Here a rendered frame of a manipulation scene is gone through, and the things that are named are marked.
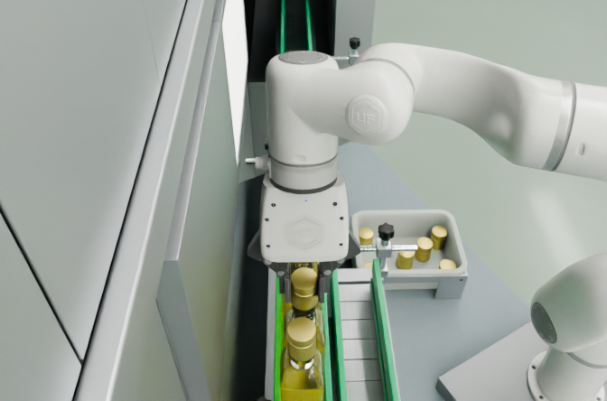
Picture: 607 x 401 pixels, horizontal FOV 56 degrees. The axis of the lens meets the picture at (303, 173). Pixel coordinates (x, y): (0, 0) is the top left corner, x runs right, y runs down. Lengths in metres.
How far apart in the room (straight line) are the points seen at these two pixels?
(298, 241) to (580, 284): 0.35
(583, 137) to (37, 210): 0.43
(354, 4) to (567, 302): 1.11
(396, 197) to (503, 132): 0.88
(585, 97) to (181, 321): 0.46
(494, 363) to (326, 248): 0.57
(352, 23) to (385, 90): 1.19
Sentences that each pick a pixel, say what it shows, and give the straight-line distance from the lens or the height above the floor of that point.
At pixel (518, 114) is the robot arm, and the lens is 0.55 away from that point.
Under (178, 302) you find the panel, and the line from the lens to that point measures 0.62.
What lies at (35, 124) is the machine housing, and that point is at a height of 1.56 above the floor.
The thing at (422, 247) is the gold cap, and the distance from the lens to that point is 1.24.
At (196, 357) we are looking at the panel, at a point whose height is 1.14.
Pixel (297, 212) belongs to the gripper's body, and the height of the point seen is 1.30.
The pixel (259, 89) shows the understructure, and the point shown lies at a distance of 1.82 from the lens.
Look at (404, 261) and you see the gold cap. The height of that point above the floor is 0.80.
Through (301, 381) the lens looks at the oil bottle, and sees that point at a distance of 0.75.
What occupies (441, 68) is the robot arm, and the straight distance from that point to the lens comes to 0.63.
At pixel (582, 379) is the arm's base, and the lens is 1.04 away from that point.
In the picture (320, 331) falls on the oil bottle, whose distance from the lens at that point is 0.78.
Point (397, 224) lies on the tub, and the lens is 1.29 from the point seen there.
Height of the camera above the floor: 1.75
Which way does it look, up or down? 43 degrees down
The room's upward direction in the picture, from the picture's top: straight up
